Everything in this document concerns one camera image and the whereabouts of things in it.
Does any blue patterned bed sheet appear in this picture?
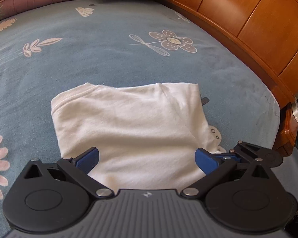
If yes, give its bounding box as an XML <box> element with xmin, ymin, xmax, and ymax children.
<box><xmin>0</xmin><ymin>0</ymin><xmax>281</xmax><ymax>238</ymax></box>

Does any wooden headboard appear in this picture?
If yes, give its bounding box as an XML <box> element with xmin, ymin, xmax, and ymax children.
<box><xmin>163</xmin><ymin>0</ymin><xmax>298</xmax><ymax>156</ymax></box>

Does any white printed sweatshirt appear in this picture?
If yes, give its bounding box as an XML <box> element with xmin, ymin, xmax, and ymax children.
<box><xmin>51</xmin><ymin>83</ymin><xmax>223</xmax><ymax>191</ymax></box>

